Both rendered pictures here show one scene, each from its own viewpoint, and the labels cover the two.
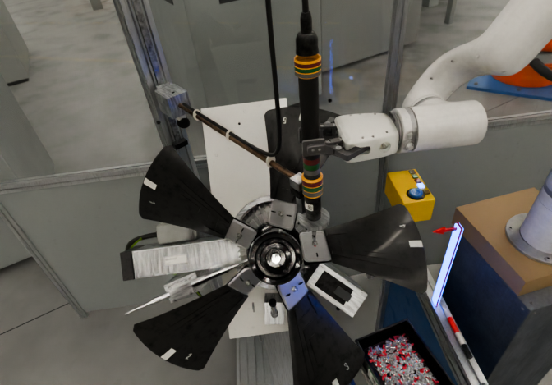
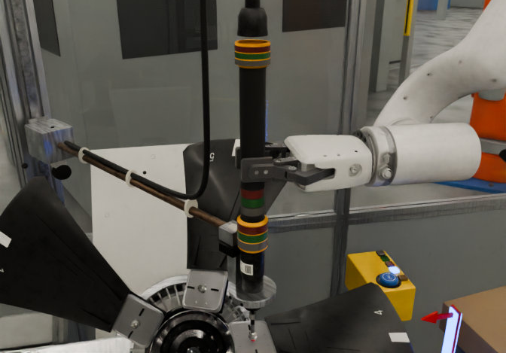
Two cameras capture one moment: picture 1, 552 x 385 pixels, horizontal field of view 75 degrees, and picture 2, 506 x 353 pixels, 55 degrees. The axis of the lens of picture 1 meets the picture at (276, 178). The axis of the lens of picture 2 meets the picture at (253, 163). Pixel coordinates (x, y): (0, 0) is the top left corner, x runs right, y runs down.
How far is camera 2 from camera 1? 0.13 m
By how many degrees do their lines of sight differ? 19
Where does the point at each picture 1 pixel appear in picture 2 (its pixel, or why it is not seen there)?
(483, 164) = (466, 259)
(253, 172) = (160, 242)
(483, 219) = (481, 318)
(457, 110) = (442, 130)
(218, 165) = (108, 229)
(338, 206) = not seen: hidden behind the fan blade
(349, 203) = not seen: hidden behind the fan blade
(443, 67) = (418, 83)
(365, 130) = (328, 149)
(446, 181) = (422, 283)
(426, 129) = (406, 150)
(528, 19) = not seen: outside the picture
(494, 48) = (479, 51)
